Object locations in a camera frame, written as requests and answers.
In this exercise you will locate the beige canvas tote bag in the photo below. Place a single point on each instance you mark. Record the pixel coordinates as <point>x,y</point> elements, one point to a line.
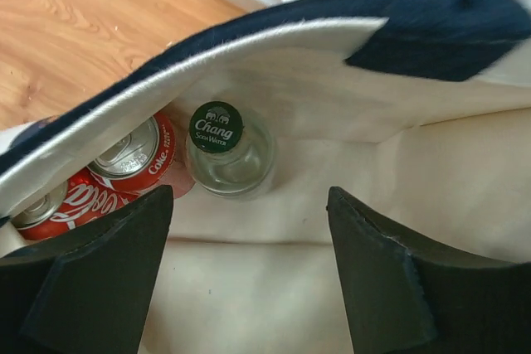
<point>418,108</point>

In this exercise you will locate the red coke can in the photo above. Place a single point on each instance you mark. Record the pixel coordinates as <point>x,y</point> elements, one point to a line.
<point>77,201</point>
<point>148,157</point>

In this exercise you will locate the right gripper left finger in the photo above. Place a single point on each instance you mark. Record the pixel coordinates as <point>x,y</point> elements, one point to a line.
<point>89,289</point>

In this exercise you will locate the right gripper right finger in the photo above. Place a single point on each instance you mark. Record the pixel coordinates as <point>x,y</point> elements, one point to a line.
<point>406,293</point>

